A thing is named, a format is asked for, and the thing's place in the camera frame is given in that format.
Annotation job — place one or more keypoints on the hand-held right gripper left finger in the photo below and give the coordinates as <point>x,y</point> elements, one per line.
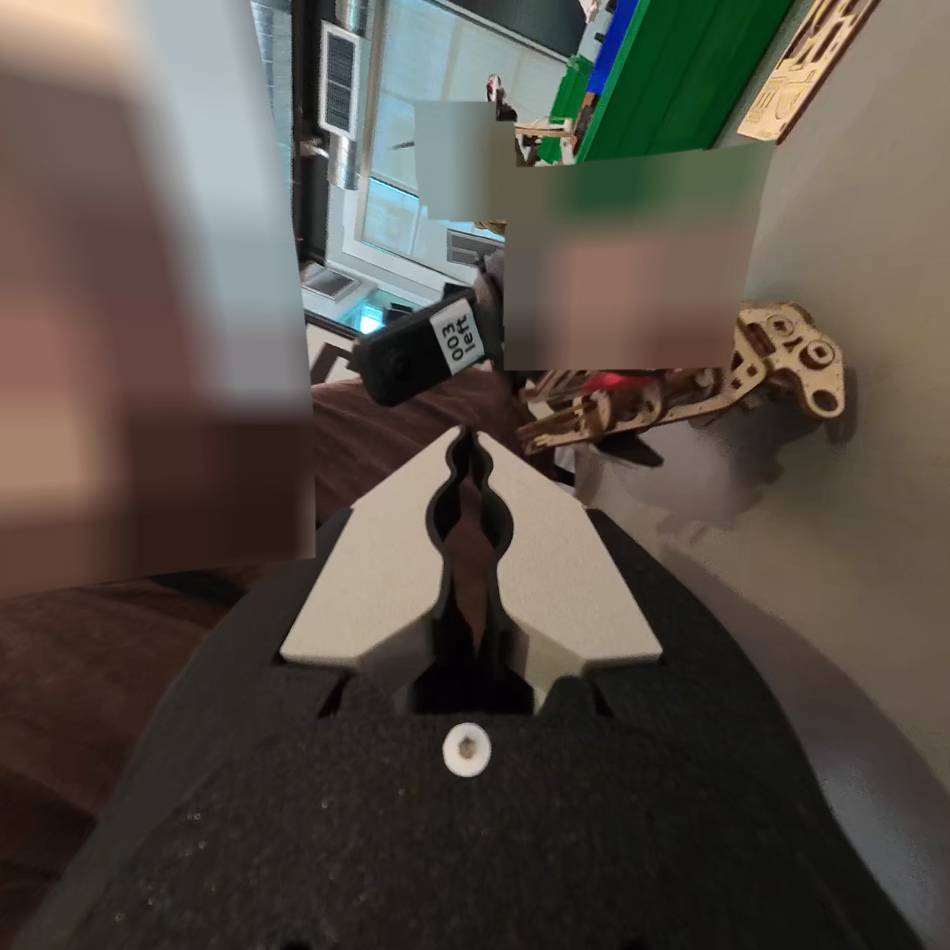
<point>356,579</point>

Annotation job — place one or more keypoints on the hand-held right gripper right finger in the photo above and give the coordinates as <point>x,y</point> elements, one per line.
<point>579,586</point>

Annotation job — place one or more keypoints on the wooden mechanical model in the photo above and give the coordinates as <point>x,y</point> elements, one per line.
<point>779,349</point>

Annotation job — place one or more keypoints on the laser-cut wooden parts sheet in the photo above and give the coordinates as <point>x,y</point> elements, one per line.
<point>794,81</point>

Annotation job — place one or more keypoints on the framed marker sign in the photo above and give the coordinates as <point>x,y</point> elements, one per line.
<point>326,349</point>

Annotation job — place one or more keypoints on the red rubber band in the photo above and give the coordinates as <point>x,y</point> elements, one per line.
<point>612,382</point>

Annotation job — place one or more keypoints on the white air vent grille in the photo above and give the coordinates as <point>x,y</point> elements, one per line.
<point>341,74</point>

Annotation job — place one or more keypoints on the blue plastic bin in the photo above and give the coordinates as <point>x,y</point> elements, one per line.
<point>620,37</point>

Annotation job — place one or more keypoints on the green plastic bin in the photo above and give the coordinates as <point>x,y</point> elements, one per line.
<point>668,74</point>

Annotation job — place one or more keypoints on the narrow silver duct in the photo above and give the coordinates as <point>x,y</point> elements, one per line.
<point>347,163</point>

